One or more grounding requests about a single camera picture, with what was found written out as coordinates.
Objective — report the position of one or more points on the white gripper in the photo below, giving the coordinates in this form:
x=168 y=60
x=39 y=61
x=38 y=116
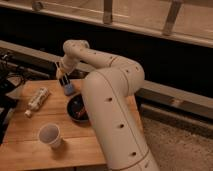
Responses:
x=65 y=66

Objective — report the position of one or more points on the blue eraser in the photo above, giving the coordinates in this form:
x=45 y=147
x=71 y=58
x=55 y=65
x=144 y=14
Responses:
x=69 y=89

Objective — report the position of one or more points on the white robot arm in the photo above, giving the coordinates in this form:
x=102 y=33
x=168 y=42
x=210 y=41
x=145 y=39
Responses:
x=104 y=92

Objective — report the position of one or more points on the white plastic bottle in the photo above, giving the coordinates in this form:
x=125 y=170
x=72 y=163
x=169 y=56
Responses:
x=37 y=100

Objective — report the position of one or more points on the black round bowl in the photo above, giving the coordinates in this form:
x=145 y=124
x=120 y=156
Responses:
x=74 y=106

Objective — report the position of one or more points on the orange snack bar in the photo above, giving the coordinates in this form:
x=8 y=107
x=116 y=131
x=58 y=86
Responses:
x=80 y=114

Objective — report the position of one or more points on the wooden table board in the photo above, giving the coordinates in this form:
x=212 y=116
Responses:
x=21 y=148

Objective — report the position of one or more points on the white paper cup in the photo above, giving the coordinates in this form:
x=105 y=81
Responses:
x=50 y=135

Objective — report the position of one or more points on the black equipment with cables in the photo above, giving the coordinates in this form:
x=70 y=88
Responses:
x=10 y=79

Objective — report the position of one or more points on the metal window frame rail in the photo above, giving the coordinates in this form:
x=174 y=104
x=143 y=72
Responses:
x=188 y=21

